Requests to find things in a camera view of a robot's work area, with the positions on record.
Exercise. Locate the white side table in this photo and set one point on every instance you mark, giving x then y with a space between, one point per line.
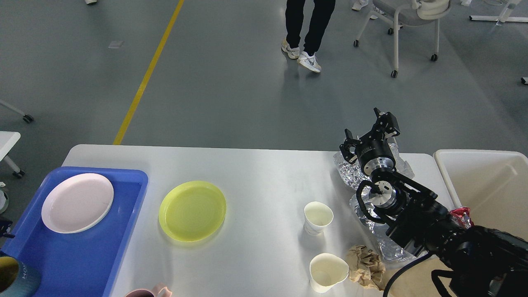
7 141

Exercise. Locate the red crumpled wrapper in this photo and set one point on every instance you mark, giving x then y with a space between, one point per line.
461 216

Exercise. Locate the lower white paper cup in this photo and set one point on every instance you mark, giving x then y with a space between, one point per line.
326 270

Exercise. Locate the pink plate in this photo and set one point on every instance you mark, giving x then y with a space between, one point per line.
77 203

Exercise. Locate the white paper cup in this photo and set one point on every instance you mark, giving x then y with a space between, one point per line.
326 270
317 217

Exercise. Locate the blue plastic tray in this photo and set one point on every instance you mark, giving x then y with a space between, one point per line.
83 264

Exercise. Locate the crumpled aluminium foil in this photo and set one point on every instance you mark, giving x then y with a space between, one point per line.
352 175

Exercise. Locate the white table frame base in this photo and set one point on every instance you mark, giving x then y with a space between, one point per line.
504 16

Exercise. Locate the pink mug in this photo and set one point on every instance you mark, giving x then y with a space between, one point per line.
159 290

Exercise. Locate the person in black trousers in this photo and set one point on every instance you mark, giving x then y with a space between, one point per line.
294 18

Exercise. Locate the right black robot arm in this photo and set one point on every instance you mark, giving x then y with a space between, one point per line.
483 262

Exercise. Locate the white plastic bin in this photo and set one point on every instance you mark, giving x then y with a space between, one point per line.
493 184

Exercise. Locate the yellow plastic plate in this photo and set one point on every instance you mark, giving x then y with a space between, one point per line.
192 211

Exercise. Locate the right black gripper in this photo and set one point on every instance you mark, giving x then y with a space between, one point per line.
375 152

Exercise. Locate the white wheeled chair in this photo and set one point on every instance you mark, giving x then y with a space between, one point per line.
404 13

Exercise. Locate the dark teal mug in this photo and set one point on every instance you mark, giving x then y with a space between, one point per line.
17 279

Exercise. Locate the crumpled brown paper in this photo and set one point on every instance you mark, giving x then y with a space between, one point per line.
365 267

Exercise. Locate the upper white paper cup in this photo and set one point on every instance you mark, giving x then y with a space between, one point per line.
317 217

